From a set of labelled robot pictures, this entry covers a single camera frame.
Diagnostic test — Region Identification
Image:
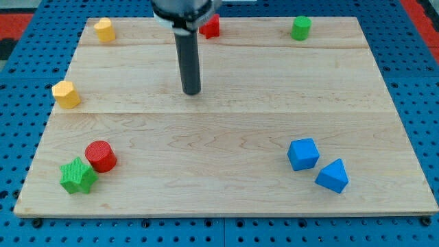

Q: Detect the red star block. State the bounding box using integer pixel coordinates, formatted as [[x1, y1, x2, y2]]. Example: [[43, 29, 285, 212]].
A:
[[199, 14, 220, 39]]

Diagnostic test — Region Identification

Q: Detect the wooden board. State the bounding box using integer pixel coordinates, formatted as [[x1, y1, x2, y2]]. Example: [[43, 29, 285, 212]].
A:
[[14, 17, 438, 218]]

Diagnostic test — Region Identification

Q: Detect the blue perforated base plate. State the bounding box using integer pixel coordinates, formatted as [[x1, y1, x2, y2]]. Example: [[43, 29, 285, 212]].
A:
[[1, 0, 438, 246]]

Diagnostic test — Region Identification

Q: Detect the blue cube block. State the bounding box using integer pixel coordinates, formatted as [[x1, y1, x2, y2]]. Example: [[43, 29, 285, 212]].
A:
[[287, 138, 320, 171]]

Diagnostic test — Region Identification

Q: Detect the green star block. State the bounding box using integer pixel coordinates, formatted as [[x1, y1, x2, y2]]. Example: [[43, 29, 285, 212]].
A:
[[60, 157, 98, 194]]

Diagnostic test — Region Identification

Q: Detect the green cylinder block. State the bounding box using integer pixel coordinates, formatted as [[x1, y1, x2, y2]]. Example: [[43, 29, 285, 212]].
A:
[[291, 16, 312, 41]]

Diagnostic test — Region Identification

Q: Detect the yellow hexagon block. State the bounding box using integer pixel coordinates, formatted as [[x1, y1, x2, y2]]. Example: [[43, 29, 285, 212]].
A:
[[52, 81, 81, 109]]

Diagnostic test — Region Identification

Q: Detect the yellow heart block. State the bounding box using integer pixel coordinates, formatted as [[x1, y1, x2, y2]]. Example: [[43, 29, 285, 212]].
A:
[[93, 17, 116, 43]]

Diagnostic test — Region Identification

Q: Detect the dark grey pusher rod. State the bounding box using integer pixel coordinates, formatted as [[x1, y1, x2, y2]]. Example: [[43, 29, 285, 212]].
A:
[[174, 22, 201, 95]]

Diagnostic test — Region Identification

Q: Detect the blue triangular prism block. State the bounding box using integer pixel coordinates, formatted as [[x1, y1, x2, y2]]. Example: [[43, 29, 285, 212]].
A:
[[315, 158, 349, 193]]

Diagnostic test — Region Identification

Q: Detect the red cylinder block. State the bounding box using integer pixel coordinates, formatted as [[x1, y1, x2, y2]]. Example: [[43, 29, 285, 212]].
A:
[[84, 140, 117, 173]]

